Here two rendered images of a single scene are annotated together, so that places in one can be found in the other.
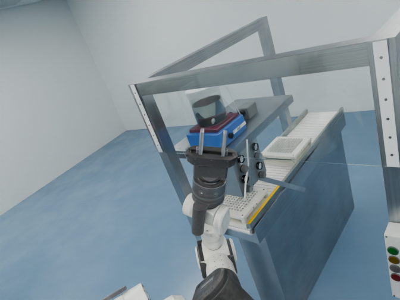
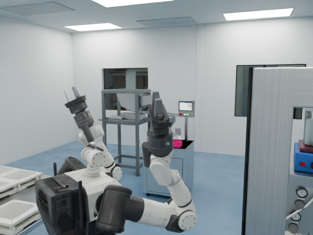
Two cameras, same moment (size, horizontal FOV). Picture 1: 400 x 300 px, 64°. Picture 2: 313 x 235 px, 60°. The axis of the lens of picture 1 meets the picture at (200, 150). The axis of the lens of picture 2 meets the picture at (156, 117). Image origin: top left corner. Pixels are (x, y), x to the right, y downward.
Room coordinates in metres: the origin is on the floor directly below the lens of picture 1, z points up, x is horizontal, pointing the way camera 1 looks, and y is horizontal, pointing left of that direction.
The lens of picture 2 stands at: (0.39, -0.83, 1.68)
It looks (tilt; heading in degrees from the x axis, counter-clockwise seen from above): 8 degrees down; 68
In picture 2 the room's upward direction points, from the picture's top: straight up
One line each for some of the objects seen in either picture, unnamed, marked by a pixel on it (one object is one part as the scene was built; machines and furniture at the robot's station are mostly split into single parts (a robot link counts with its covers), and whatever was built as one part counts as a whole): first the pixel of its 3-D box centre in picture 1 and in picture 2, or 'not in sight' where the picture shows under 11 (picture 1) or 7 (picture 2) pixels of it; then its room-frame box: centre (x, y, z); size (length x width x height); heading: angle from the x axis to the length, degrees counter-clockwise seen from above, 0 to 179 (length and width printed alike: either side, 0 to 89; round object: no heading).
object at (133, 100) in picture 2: not in sight; (136, 133); (1.85, 3.61, 0.75); 1.43 x 1.06 x 1.50; 138
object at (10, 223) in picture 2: not in sight; (12, 211); (0.18, 0.89, 0.91); 0.25 x 0.24 x 0.02; 48
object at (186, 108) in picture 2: not in sight; (186, 121); (2.31, 2.66, 1.07); 0.23 x 0.10 x 0.62; 138
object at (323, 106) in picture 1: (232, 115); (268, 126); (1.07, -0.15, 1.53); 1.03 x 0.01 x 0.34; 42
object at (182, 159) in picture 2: not in sight; (169, 168); (2.05, 2.70, 0.38); 0.63 x 0.57 x 0.76; 138
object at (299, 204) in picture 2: (244, 167); (299, 203); (1.25, -0.15, 1.23); 0.03 x 0.02 x 0.04; 132
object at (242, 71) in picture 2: not in sight; (268, 91); (4.82, 3.63, 1.43); 1.38 x 0.01 x 1.16; 138
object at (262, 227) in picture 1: (288, 163); not in sight; (1.81, -0.50, 0.83); 1.30 x 0.29 x 0.10; 132
